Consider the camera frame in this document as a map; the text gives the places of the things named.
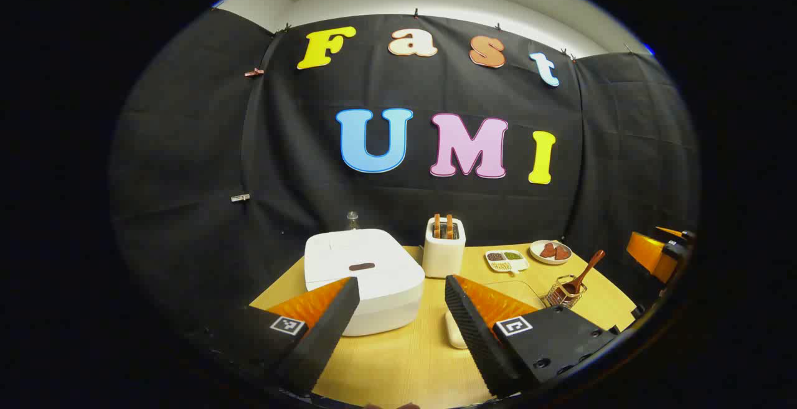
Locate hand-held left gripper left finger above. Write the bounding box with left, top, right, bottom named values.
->
left=205, top=276, right=362, bottom=397

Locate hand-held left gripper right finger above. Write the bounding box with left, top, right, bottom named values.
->
left=444, top=274, right=620, bottom=399

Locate brown wooden spoon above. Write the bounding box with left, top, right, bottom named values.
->
left=562, top=250, right=606, bottom=296

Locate white rice cooker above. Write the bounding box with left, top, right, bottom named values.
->
left=304, top=228, right=426, bottom=337

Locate metal wire chopstick holder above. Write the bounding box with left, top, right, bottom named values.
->
left=543, top=275, right=588, bottom=308

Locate white divided grain dish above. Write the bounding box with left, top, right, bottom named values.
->
left=484, top=249, right=530, bottom=275

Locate white toaster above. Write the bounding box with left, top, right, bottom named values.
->
left=422, top=216, right=466, bottom=279

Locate white round plate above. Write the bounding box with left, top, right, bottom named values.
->
left=529, top=240, right=572, bottom=265

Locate black backdrop cloth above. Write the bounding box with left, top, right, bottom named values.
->
left=109, top=7, right=701, bottom=335

